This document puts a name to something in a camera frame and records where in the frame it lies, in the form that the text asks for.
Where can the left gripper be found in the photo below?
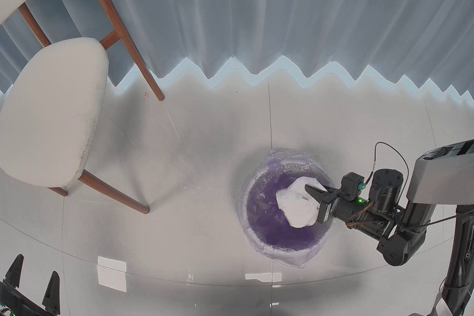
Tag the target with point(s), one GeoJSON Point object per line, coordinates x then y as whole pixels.
{"type": "Point", "coordinates": [22, 305]}

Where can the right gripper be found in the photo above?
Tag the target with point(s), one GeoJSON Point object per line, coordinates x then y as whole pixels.
{"type": "Point", "coordinates": [348, 210]}

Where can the purple plastic bag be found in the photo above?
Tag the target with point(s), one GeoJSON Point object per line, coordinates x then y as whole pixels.
{"type": "Point", "coordinates": [263, 218]}

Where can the white paper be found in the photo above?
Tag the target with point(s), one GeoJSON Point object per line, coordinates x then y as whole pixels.
{"type": "Point", "coordinates": [298, 205]}

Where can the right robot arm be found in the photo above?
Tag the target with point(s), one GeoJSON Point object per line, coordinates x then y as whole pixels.
{"type": "Point", "coordinates": [440, 173]}

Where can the white trash bin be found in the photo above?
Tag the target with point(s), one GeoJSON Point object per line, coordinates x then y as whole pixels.
{"type": "Point", "coordinates": [285, 253]}

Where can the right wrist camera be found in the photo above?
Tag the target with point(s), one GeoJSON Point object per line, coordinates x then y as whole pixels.
{"type": "Point", "coordinates": [351, 185]}

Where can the white cushioned wooden chair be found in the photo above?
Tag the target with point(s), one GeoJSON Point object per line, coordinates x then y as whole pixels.
{"type": "Point", "coordinates": [48, 103]}

